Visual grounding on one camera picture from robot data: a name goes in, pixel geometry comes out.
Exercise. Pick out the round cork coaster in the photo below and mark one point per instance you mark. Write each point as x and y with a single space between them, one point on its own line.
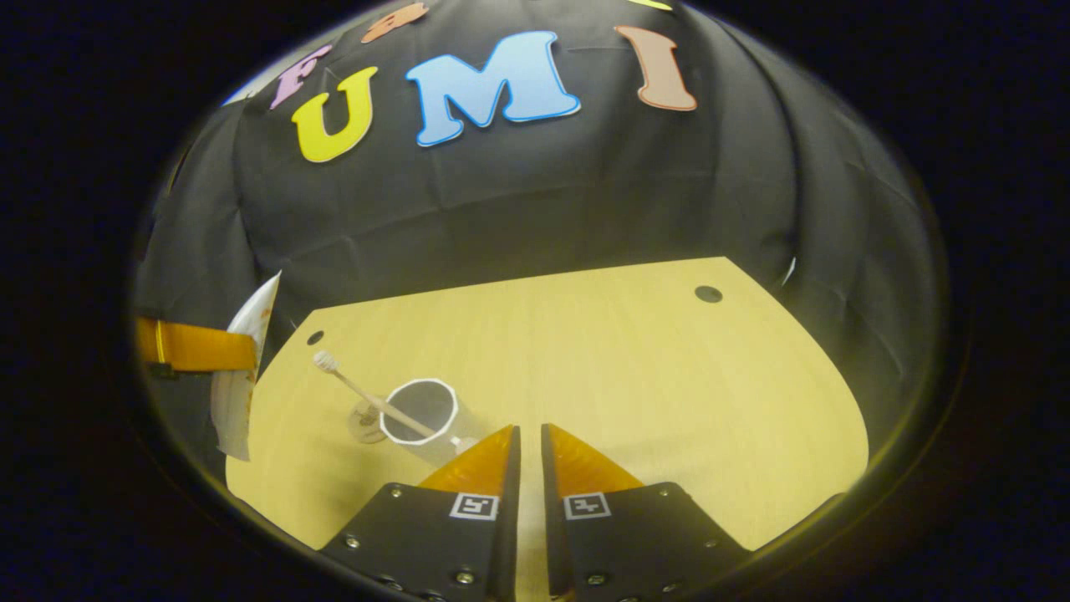
364 422

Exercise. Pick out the wooden desktop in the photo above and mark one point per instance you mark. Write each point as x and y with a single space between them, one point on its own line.
627 376

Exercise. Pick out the white cup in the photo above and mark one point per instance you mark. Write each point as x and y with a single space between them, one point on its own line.
447 447

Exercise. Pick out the black backdrop cloth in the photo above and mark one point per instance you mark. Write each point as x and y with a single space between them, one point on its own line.
585 192

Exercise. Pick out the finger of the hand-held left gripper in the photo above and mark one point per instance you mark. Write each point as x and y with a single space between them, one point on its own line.
201 347

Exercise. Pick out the wooden toothbrush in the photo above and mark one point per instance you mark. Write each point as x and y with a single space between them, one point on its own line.
359 389

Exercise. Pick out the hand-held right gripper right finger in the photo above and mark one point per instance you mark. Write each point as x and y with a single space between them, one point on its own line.
547 502

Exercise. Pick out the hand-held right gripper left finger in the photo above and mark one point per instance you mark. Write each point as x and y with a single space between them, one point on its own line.
512 502

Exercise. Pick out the white toothpaste tube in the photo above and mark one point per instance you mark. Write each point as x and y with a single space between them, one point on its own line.
251 322

